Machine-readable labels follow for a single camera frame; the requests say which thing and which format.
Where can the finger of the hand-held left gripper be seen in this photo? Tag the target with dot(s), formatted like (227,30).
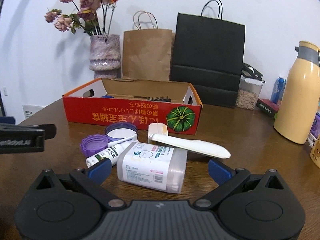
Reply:
(6,120)
(37,128)

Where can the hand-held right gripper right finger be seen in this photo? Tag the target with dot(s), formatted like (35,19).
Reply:
(220,171)

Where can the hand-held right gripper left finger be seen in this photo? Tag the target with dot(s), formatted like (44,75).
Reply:
(100,171)

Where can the small white spray bottle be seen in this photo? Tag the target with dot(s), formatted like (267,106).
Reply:
(105,153)

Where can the purple ridged bottle cap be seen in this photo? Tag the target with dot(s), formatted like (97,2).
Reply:
(93,145)

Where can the white remote control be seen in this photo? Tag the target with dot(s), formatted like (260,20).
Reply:
(195,145)

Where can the purple rimmed jar lid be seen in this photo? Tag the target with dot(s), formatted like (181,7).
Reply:
(120,133)

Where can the clear cotton swab box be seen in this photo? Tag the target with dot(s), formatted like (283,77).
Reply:
(147,165)

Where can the red cardboard box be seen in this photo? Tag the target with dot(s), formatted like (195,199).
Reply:
(112,116)

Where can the cream pink small device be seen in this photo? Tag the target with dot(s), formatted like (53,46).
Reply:
(157,128)

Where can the blue bottle cap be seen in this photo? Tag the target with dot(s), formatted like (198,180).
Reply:
(107,96)

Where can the white envelope package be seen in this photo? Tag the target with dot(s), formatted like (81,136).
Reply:
(31,111)

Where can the clear oats container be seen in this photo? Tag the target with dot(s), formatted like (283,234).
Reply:
(246,100)

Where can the dark red box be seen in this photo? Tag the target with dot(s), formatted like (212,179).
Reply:
(267,107)

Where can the blue drink can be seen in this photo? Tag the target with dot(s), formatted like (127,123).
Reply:
(278,90)

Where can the mottled purple ceramic vase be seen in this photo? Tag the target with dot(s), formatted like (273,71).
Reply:
(105,52)

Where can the yellow thermos jug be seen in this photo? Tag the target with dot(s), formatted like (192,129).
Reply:
(295,100)

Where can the purple tissue pack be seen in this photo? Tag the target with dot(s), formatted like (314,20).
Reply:
(317,123)

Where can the black paper bag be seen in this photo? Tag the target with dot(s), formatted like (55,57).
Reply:
(207,55)

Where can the brown paper bag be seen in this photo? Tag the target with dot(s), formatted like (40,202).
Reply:
(147,55)

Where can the dried pink roses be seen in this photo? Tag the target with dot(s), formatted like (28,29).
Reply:
(87,3)

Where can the white wall socket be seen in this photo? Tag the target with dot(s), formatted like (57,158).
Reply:
(5,91)

